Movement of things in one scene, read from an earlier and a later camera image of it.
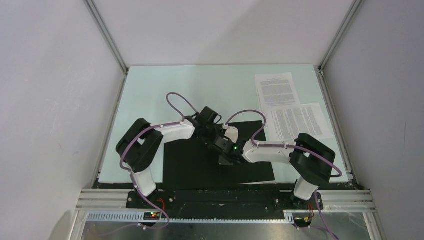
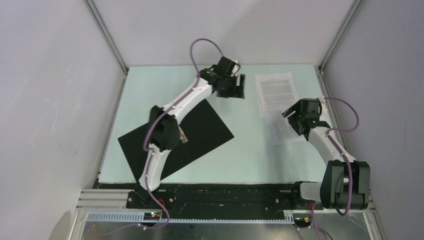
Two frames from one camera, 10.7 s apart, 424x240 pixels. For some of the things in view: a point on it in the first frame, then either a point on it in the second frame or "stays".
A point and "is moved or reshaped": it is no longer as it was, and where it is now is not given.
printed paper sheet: [277, 90] stays
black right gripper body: [224, 160] -> [294, 119]
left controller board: [153, 216] stays
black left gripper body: [210, 132] -> [229, 80]
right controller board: [302, 219] stays
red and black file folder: [188, 162] is moved or reshaped
